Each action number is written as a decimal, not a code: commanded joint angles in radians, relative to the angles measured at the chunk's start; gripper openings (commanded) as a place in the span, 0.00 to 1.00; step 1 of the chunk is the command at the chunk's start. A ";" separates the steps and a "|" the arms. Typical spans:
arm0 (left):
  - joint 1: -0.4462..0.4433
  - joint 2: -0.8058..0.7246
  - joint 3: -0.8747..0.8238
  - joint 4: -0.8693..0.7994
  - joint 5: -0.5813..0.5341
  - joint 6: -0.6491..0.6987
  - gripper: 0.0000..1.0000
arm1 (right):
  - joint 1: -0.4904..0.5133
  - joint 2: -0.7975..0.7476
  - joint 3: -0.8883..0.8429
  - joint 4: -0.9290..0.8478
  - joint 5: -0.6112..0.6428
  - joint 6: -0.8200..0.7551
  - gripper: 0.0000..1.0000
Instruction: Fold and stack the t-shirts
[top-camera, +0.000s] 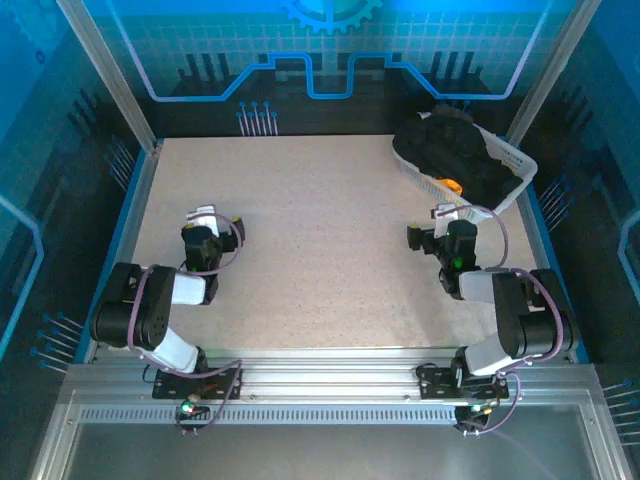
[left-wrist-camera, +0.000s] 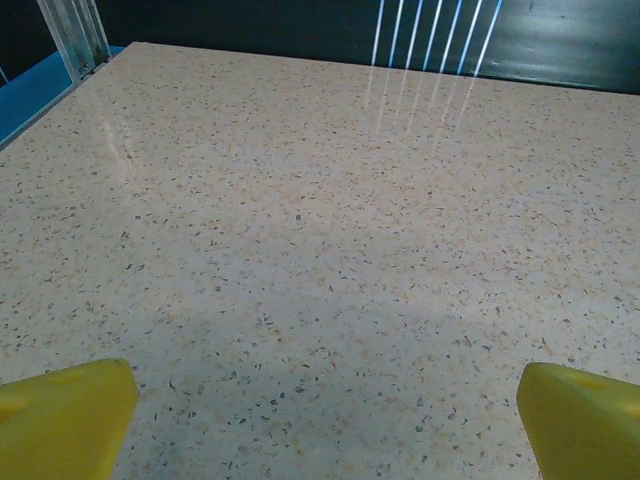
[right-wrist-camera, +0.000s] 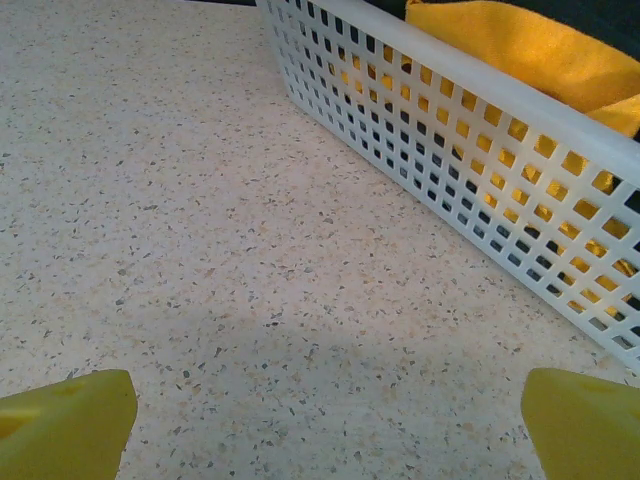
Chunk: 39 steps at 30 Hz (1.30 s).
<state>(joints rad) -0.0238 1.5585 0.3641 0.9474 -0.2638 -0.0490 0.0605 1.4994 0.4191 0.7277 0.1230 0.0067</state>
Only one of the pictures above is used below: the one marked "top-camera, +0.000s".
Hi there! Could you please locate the black t-shirt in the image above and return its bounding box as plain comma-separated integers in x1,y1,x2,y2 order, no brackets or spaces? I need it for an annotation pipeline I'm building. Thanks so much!
392,112,524,211

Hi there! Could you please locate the yellow t-shirt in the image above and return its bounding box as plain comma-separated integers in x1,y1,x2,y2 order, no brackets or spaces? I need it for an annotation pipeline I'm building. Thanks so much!
433,175,464,196

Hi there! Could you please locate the white plastic laundry basket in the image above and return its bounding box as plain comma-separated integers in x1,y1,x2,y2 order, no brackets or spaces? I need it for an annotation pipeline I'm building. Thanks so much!
391,110,539,225

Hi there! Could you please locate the small LED circuit board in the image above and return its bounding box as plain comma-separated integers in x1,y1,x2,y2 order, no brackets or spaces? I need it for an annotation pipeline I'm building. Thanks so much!
174,397,212,437
453,402,495,437

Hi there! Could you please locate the slotted metal strip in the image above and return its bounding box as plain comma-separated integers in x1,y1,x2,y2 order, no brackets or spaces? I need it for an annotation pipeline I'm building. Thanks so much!
79,407,459,424

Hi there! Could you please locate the grey metal front panel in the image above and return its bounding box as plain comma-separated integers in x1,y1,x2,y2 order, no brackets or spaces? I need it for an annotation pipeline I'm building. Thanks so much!
29,389,632,480

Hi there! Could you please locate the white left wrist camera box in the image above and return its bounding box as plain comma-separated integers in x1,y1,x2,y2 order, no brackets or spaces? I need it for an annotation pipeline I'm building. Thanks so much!
185,203,221,236

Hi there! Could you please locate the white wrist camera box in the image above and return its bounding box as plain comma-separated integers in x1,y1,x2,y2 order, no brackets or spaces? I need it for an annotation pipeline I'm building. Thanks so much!
185,203,221,236
431,202,460,239

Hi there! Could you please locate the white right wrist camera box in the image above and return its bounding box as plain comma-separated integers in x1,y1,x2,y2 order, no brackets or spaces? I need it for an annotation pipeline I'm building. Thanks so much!
431,202,460,239

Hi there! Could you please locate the blue table side rail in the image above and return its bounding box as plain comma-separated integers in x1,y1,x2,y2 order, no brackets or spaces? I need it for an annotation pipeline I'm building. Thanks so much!
517,189,592,365
74,139,165,365

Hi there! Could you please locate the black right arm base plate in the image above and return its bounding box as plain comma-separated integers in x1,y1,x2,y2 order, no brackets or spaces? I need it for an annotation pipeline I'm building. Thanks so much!
415,363,510,401

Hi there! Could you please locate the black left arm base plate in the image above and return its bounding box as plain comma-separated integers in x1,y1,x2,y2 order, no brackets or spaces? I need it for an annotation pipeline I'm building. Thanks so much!
152,367,245,401

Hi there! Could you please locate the aluminium mounting rail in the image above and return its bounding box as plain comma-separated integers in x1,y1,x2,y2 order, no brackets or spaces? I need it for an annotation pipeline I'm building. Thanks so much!
64,347,599,404

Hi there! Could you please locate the aluminium frame post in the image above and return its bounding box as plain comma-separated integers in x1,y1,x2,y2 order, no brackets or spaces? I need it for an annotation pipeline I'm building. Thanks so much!
505,0,604,147
55,0,164,154

